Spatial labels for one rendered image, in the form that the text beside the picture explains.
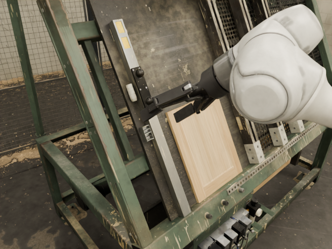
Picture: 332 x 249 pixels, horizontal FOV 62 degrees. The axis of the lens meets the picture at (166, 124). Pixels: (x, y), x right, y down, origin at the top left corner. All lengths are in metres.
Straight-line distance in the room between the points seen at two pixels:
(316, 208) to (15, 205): 2.76
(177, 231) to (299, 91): 1.05
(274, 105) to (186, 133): 1.03
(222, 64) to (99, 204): 1.19
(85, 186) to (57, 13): 0.99
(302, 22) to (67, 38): 0.86
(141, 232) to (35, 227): 1.60
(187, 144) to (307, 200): 1.83
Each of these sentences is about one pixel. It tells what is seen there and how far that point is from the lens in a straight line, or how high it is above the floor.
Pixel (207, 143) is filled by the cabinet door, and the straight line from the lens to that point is 1.49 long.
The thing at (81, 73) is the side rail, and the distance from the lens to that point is 1.15.
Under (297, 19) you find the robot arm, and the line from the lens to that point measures 0.57.
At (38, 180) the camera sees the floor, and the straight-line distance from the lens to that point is 3.18.
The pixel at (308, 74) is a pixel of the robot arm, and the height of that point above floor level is 1.80.
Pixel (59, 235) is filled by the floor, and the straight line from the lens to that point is 2.60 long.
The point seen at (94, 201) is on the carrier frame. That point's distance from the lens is 1.64.
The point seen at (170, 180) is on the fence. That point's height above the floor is 1.06.
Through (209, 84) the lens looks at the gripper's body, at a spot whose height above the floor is 1.70.
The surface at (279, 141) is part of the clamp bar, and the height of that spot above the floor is 0.93.
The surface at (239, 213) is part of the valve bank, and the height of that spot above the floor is 0.74.
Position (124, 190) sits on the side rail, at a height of 1.13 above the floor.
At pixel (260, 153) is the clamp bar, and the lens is 1.74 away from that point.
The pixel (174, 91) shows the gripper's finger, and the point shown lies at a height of 1.69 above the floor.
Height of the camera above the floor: 1.94
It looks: 31 degrees down
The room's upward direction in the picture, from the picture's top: straight up
